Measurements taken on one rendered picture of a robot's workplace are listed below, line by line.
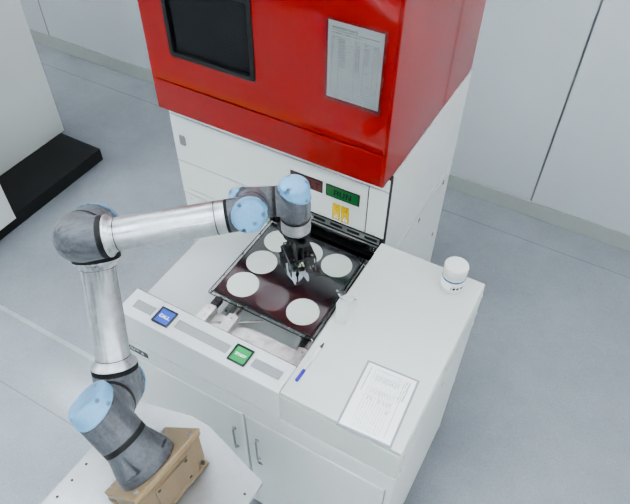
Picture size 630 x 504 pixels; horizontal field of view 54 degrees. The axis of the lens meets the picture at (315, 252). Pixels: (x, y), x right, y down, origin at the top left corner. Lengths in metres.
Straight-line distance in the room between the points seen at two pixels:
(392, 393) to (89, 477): 0.81
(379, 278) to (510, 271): 1.54
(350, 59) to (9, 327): 2.22
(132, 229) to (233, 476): 0.71
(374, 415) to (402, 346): 0.23
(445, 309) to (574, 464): 1.18
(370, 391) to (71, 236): 0.82
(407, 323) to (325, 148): 0.55
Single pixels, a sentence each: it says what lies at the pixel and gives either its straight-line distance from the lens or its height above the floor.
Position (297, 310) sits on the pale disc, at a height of 0.90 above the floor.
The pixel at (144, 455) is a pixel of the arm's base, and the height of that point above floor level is 1.03.
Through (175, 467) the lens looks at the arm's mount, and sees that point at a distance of 1.60.
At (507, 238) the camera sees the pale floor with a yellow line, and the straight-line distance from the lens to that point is 3.51.
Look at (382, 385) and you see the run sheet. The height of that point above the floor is 0.97.
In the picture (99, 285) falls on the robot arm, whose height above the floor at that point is 1.25.
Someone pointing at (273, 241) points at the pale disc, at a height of 0.90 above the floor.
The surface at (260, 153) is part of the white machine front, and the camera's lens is 2.04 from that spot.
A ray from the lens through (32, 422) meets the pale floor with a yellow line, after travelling 2.94.
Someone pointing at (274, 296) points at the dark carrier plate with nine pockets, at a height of 0.90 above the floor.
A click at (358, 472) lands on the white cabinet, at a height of 0.75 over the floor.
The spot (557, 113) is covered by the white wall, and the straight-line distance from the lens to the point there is 3.30.
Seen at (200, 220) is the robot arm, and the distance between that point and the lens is 1.35.
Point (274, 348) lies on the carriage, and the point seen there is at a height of 0.88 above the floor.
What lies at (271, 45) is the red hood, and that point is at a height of 1.57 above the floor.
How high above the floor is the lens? 2.40
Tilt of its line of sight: 47 degrees down
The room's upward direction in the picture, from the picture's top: 1 degrees clockwise
